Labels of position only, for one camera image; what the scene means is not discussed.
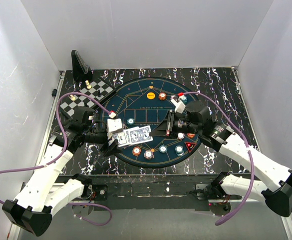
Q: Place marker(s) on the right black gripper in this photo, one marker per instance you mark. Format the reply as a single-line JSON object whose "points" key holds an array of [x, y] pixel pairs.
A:
{"points": [[165, 129]]}

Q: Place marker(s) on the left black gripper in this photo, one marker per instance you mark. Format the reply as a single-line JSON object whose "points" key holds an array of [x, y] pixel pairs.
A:
{"points": [[112, 149]]}

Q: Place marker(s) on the blue chip stack top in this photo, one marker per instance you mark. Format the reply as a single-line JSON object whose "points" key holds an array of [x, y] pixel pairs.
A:
{"points": [[180, 136]]}

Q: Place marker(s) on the green chip stack bottom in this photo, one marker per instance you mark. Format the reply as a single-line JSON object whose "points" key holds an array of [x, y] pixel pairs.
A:
{"points": [[163, 149]]}

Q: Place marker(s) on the green chip stack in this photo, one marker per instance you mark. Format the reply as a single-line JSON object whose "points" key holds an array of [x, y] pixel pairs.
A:
{"points": [[179, 150], [163, 149], [130, 121], [183, 99]]}

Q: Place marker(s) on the red chip stack bottom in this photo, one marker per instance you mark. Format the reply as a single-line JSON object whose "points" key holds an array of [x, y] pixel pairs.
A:
{"points": [[136, 151]]}

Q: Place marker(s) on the blue backed playing cards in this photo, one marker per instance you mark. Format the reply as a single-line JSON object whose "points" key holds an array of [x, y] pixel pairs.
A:
{"points": [[139, 135]]}

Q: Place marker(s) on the red chip stack top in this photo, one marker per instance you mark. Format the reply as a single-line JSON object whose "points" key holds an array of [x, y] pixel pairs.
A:
{"points": [[162, 96]]}

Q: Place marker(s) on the green chip stack top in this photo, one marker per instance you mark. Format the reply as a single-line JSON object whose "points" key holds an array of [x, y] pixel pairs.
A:
{"points": [[183, 99]]}

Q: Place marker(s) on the playing card deck box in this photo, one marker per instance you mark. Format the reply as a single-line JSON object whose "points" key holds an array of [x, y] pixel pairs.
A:
{"points": [[121, 138]]}

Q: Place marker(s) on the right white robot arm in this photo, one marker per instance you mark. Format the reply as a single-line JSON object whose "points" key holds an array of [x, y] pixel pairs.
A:
{"points": [[274, 183]]}

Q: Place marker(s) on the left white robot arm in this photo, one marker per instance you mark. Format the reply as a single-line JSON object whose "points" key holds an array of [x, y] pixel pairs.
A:
{"points": [[34, 207]]}

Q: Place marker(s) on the red triangle big blind button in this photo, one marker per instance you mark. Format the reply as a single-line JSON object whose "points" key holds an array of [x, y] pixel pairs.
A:
{"points": [[190, 146]]}

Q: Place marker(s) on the round blue poker mat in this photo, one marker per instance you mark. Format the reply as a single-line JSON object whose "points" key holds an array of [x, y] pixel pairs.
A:
{"points": [[130, 101]]}

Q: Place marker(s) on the orange dealer button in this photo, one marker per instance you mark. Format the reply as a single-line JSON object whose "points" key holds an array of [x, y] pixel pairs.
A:
{"points": [[150, 95]]}

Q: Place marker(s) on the black card holder stand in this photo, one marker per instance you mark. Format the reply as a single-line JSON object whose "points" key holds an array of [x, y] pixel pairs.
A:
{"points": [[81, 71]]}

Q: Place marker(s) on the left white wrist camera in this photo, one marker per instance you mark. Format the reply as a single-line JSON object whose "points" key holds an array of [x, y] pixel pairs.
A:
{"points": [[114, 125]]}

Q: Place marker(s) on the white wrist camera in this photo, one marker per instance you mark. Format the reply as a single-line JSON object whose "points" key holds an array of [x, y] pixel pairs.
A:
{"points": [[114, 125], [179, 105]]}

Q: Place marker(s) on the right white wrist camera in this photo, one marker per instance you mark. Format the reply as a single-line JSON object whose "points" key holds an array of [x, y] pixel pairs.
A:
{"points": [[179, 105]]}

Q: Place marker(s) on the black wall knob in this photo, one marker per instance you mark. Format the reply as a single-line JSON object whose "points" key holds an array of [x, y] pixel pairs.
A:
{"points": [[54, 92]]}

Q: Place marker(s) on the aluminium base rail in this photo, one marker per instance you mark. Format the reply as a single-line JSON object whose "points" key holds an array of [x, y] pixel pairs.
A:
{"points": [[156, 208]]}

